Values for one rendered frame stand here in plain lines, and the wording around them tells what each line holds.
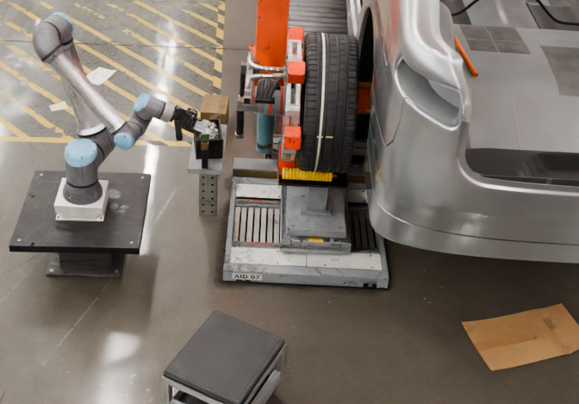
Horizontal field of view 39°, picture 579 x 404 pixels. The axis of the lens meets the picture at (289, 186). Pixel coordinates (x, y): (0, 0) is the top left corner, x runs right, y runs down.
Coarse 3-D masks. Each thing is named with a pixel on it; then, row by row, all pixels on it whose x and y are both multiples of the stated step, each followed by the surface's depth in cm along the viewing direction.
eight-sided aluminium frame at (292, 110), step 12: (288, 48) 384; (300, 48) 382; (288, 60) 373; (300, 60) 373; (288, 84) 370; (300, 84) 370; (288, 96) 369; (288, 108) 368; (288, 120) 371; (288, 156) 400
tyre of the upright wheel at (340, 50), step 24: (312, 48) 372; (336, 48) 373; (312, 72) 365; (336, 72) 366; (312, 96) 364; (336, 96) 365; (312, 120) 366; (336, 120) 366; (312, 144) 372; (336, 144) 371; (312, 168) 389; (336, 168) 386
